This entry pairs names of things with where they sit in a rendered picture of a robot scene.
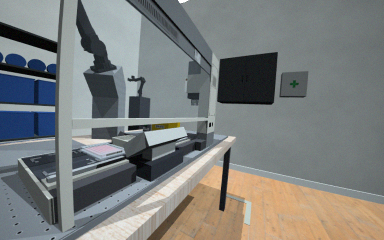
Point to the yellow waste bin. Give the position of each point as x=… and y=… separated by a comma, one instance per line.
x=162, y=126

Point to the white trough reservoir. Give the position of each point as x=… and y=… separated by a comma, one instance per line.
x=120, y=140

